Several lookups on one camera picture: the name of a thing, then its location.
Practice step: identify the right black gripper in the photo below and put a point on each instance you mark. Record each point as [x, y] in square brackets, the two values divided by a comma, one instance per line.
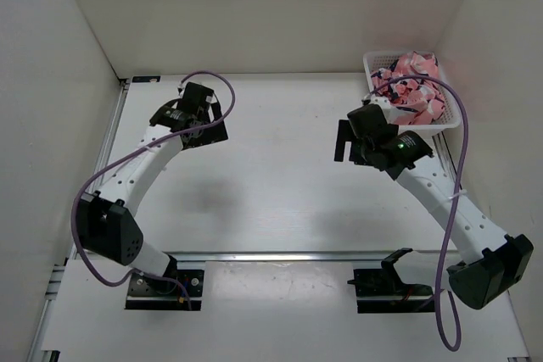
[345, 134]

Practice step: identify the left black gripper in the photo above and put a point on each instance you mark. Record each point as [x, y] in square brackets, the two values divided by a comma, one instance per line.
[213, 133]

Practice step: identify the pink shark print shorts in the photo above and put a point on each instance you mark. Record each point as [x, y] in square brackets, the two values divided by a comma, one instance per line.
[412, 101]

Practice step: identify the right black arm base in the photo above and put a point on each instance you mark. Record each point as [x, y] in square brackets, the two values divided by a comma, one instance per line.
[381, 291]

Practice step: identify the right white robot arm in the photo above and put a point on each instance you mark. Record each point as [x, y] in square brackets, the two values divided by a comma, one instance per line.
[489, 261]

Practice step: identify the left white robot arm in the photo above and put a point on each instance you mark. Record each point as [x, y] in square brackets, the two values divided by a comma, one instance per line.
[104, 221]

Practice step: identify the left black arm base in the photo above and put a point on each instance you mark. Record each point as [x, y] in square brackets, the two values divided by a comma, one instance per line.
[149, 294]

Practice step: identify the white plastic basket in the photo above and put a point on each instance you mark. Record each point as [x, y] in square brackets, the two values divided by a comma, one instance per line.
[451, 118]

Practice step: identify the aluminium table frame rail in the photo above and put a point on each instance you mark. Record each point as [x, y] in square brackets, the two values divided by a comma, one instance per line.
[36, 353]

